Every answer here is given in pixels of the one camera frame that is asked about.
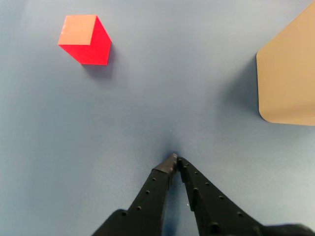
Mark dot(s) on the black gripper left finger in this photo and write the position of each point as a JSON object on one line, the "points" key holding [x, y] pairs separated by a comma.
{"points": [[147, 204]]}

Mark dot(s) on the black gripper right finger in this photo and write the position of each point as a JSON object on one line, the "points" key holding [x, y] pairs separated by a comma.
{"points": [[209, 206]]}

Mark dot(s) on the red cube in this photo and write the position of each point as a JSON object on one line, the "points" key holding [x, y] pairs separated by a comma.
{"points": [[83, 41]]}

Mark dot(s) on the beige plastic box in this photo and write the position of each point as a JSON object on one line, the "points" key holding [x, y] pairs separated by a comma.
{"points": [[288, 81]]}

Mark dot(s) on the blue table mat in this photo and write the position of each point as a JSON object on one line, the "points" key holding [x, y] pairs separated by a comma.
{"points": [[147, 98]]}

